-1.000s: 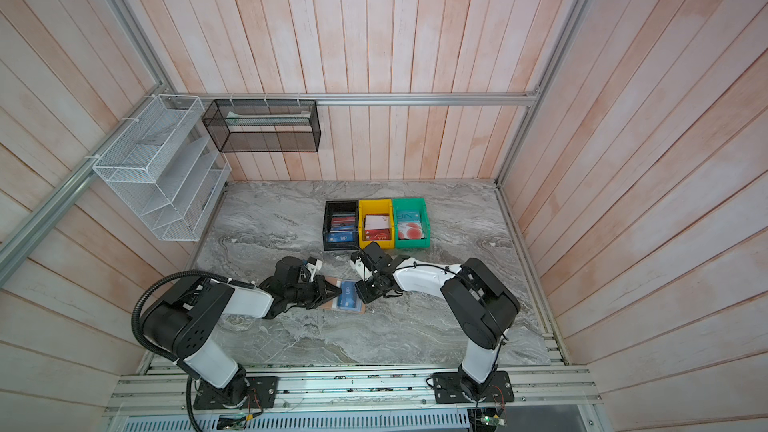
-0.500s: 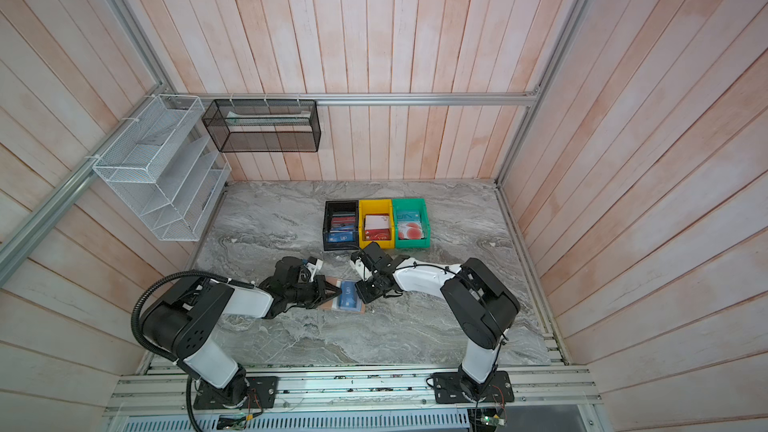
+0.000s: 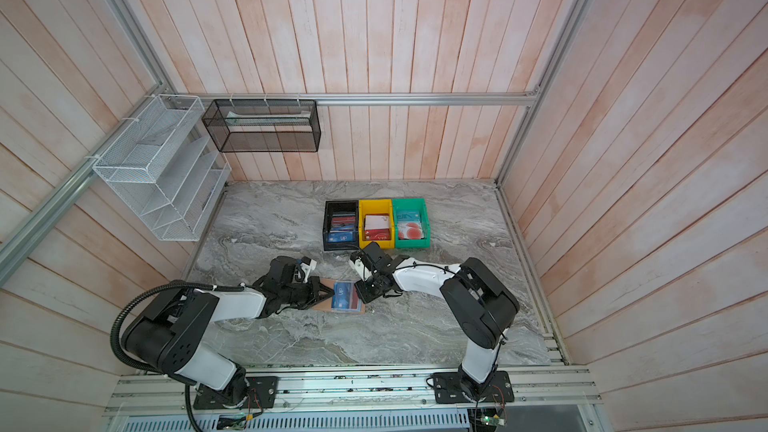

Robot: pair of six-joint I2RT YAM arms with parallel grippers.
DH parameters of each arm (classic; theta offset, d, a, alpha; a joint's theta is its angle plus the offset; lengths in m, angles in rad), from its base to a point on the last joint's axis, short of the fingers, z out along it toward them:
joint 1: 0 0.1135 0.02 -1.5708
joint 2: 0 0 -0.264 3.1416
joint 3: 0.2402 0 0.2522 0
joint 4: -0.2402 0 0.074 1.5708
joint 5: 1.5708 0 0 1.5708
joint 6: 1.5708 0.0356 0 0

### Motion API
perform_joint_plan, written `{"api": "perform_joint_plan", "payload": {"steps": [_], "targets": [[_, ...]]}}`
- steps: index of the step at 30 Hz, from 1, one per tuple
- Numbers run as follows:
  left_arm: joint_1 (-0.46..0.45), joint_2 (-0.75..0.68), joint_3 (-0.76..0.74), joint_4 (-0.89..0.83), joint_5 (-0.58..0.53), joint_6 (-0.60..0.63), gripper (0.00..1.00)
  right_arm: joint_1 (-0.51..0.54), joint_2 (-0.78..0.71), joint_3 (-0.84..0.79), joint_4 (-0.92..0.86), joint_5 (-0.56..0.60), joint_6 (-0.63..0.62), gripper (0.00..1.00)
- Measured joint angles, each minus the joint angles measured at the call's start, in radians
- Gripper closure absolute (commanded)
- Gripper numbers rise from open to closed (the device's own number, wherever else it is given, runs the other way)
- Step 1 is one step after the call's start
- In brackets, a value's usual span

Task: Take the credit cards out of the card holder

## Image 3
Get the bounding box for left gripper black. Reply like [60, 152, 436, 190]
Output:
[280, 276, 335, 310]

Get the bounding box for tan leather card holder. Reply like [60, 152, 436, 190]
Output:
[312, 278, 366, 314]

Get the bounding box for blue credit card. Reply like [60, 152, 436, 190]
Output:
[331, 282, 357, 312]

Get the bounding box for red credit card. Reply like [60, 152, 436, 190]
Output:
[351, 286, 362, 310]

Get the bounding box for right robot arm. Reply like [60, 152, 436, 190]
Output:
[349, 243, 520, 386]

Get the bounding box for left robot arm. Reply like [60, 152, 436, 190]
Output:
[110, 256, 334, 392]

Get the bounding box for red cards in yellow bin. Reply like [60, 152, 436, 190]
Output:
[364, 214, 392, 241]

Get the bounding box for cards in green bin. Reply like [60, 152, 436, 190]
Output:
[396, 210, 425, 241]

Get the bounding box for cards in black bin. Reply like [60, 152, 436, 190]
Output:
[327, 212, 357, 243]

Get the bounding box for yellow plastic bin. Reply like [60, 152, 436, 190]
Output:
[358, 199, 395, 249]

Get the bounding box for black plastic bin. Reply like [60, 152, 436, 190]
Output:
[322, 200, 359, 251]

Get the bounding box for green plastic bin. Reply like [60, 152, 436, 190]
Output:
[392, 198, 431, 249]

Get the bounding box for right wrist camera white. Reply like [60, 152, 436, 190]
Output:
[349, 257, 372, 281]

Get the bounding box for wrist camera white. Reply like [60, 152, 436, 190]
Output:
[297, 256, 317, 283]
[349, 257, 372, 281]

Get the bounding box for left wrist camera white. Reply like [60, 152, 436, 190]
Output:
[297, 256, 317, 283]

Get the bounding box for aluminium mounting rail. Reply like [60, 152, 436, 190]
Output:
[104, 365, 602, 416]

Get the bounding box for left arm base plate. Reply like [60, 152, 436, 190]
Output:
[193, 375, 279, 410]

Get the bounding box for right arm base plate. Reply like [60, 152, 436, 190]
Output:
[426, 370, 515, 405]

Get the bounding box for black wire mesh basket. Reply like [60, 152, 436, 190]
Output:
[202, 98, 322, 153]

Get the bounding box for white wire mesh shelf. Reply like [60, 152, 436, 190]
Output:
[93, 94, 231, 242]

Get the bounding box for black corrugated cable hose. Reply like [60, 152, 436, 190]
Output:
[109, 280, 247, 432]

